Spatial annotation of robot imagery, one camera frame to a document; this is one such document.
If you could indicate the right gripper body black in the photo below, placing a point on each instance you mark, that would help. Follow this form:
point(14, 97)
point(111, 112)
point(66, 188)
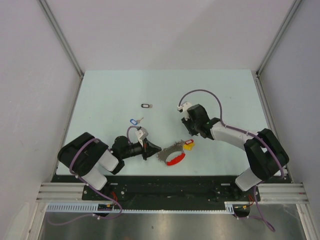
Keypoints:
point(191, 126)

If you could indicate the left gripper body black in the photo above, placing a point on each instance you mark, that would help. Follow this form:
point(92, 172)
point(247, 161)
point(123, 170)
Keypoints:
point(144, 149)

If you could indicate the blue tag key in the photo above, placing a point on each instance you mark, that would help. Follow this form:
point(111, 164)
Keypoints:
point(136, 122)

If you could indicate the black key tag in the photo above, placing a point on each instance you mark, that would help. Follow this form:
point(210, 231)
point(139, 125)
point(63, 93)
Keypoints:
point(146, 105)

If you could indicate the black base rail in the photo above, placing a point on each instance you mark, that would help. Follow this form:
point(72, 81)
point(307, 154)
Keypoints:
point(168, 193)

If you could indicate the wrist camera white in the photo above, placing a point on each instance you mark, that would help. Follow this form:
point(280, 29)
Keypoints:
point(141, 134)
point(183, 108)

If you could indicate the red key tag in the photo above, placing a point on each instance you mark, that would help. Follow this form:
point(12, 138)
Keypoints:
point(188, 142)

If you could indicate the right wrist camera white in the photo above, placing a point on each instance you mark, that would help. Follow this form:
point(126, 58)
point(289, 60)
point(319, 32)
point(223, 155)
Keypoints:
point(183, 108)

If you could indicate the metal keyring holder red handle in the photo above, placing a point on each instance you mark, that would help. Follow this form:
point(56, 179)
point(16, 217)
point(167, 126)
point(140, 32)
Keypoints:
point(173, 154)

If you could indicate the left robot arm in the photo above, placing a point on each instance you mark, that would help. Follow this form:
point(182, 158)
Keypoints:
point(82, 154)

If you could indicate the yellow key tag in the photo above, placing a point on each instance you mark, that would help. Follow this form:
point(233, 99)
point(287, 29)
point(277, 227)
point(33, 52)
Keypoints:
point(188, 147)

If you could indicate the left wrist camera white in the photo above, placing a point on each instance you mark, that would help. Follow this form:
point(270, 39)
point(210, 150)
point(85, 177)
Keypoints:
point(141, 134)

